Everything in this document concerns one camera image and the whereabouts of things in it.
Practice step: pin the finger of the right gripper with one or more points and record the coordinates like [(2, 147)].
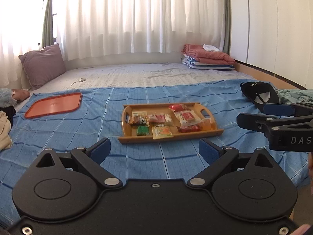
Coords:
[(268, 125), (288, 110)]

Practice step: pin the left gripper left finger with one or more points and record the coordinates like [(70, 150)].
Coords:
[(89, 162)]

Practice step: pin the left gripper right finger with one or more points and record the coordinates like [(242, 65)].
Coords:
[(220, 159)]

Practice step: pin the orange jelly cup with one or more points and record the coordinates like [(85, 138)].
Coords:
[(207, 124)]

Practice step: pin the dark red snack packet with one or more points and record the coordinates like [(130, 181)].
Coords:
[(189, 129)]

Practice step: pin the green snack packet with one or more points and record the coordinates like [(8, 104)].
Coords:
[(142, 131)]

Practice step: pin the brown white snack packet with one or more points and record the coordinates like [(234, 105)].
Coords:
[(138, 120)]

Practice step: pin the peach picture snack packet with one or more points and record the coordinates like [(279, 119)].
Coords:
[(160, 131)]

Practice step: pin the red biscuit packet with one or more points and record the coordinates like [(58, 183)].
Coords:
[(178, 107)]

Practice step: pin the small pink snack packet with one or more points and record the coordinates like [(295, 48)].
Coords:
[(156, 118)]

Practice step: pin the small pink white candy packet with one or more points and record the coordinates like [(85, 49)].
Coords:
[(168, 120)]

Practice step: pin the gold foil snack packet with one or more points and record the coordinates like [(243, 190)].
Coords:
[(139, 113)]

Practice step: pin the teal garment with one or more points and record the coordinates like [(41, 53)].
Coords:
[(288, 96)]

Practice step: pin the black baseball cap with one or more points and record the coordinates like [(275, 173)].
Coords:
[(260, 93)]

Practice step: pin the blue checked bed sheet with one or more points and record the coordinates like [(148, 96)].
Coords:
[(100, 116)]

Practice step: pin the white flower cake packet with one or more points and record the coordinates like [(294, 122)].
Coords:
[(187, 118)]

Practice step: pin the red plastic tray lid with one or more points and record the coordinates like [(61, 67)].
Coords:
[(54, 105)]

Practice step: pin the wooden serving tray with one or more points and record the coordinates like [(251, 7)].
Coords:
[(129, 132)]

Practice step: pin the white quilted mattress pad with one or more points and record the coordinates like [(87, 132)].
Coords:
[(136, 75)]

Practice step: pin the folded salmon blanket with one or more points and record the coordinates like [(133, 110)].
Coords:
[(199, 54)]

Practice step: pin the white wardrobe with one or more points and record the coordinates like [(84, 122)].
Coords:
[(275, 36)]

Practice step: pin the white cloth on blankets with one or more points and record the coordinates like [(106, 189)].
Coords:
[(210, 48)]

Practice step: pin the folded blue striped blanket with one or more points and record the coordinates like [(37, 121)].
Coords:
[(193, 64)]

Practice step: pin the purple pillow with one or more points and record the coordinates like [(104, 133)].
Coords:
[(42, 66)]

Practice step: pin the green drape curtain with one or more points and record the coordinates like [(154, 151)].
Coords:
[(47, 28)]

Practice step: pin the white sheer curtain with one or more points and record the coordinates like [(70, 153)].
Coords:
[(104, 32)]

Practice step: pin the wooden bed frame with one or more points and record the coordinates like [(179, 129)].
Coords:
[(264, 75)]

